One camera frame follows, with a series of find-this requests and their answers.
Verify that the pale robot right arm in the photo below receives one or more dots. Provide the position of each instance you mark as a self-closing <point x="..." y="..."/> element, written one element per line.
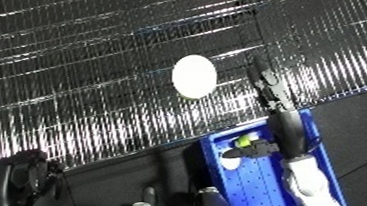
<point x="312" y="190"/>

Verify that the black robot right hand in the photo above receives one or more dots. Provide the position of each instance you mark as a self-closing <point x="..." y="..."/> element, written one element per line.
<point x="288" y="132"/>

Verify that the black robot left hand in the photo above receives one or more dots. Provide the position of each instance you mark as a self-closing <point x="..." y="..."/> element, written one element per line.
<point x="22" y="180"/>

